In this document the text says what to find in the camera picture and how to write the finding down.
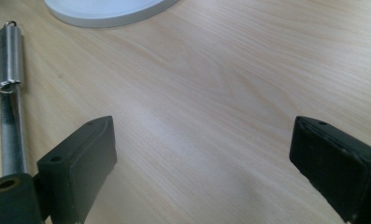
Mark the white round plate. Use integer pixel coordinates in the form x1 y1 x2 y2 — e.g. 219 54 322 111
42 0 180 29

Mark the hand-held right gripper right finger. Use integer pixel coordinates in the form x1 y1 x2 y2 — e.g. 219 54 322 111
289 116 371 224

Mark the silver metal rod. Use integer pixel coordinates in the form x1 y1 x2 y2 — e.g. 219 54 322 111
0 20 29 176

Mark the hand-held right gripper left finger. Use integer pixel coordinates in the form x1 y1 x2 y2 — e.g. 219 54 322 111
36 115 119 224

